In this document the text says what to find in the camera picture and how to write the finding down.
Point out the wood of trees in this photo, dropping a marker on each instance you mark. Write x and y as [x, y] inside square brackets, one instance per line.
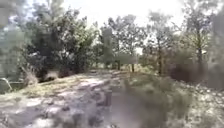
[66, 40]

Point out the rocky dirt path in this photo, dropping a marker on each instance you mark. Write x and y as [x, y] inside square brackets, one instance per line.
[71, 100]

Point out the dry grass and scrub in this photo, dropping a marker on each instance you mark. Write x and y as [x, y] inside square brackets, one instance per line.
[186, 100]

